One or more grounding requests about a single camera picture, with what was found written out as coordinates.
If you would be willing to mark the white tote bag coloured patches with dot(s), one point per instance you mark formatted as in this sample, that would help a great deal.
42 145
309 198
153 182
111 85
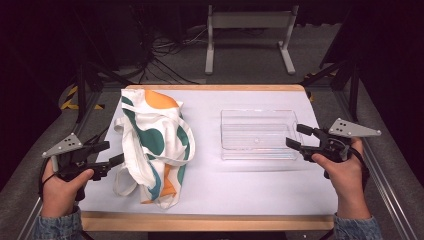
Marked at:
150 133

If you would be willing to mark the clear plastic tray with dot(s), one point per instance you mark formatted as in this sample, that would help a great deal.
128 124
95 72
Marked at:
258 133

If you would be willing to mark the black tripod stand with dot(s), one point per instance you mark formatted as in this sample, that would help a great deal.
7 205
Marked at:
354 90
81 86

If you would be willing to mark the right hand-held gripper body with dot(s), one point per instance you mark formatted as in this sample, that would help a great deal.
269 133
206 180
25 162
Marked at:
336 146

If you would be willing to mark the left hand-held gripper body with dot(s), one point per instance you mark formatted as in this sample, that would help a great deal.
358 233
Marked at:
63 146

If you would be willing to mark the aluminium frame rail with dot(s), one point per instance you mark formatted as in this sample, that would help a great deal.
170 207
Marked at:
376 173
53 186

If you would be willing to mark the white table cover sheet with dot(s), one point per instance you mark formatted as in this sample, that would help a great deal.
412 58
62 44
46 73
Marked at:
233 186

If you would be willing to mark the person's left hand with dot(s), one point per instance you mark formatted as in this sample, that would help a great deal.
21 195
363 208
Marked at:
61 195

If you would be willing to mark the yellow black hazard tape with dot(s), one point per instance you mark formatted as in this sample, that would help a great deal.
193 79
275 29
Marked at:
70 103

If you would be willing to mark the white metal stand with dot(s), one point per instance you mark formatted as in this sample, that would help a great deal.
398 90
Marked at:
250 20

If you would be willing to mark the person's right hand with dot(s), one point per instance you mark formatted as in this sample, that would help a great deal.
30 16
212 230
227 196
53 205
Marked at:
348 183

